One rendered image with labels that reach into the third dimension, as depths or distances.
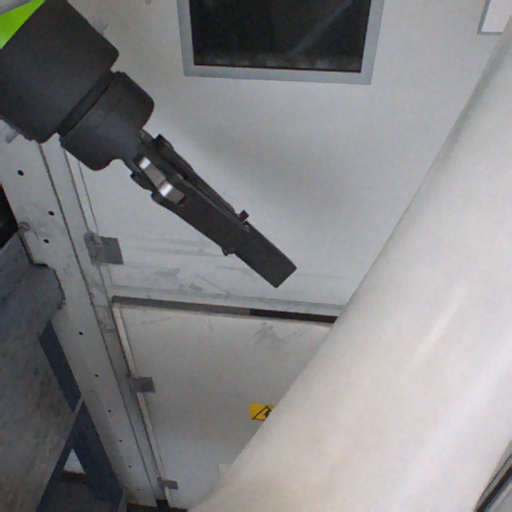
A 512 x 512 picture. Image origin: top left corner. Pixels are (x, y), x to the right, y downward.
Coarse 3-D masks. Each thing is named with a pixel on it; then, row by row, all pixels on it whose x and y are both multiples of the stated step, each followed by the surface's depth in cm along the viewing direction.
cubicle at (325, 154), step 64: (128, 0) 44; (192, 0) 43; (256, 0) 43; (320, 0) 42; (384, 0) 41; (448, 0) 41; (128, 64) 47; (192, 64) 46; (256, 64) 46; (320, 64) 45; (384, 64) 45; (448, 64) 44; (192, 128) 51; (256, 128) 50; (320, 128) 49; (384, 128) 49; (448, 128) 48; (64, 192) 62; (128, 192) 58; (256, 192) 56; (320, 192) 54; (384, 192) 53; (128, 256) 65; (192, 256) 63; (320, 256) 61; (128, 320) 74; (192, 320) 72; (256, 320) 71; (320, 320) 70; (128, 384) 85; (192, 384) 83; (256, 384) 81; (192, 448) 99
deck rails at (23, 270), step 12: (12, 240) 66; (0, 252) 64; (12, 252) 66; (24, 252) 69; (0, 264) 64; (12, 264) 66; (24, 264) 69; (0, 276) 64; (12, 276) 67; (24, 276) 69; (0, 288) 64; (12, 288) 67; (0, 300) 64; (12, 300) 66; (0, 312) 64
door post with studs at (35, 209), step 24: (0, 120) 56; (0, 144) 58; (24, 144) 57; (0, 168) 61; (24, 168) 60; (24, 192) 62; (48, 192) 62; (24, 216) 66; (48, 216) 65; (48, 240) 67; (48, 264) 71; (72, 264) 70; (72, 288) 74; (72, 312) 77; (96, 336) 81; (96, 360) 86; (120, 408) 96; (120, 432) 102; (144, 480) 117; (144, 504) 127
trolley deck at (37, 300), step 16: (48, 272) 70; (32, 288) 68; (48, 288) 70; (16, 304) 66; (32, 304) 66; (48, 304) 70; (0, 320) 64; (16, 320) 64; (32, 320) 67; (48, 320) 71; (0, 336) 62; (16, 336) 63; (32, 336) 67; (0, 352) 60; (16, 352) 63; (0, 368) 60; (16, 368) 64; (0, 384) 61; (0, 400) 61
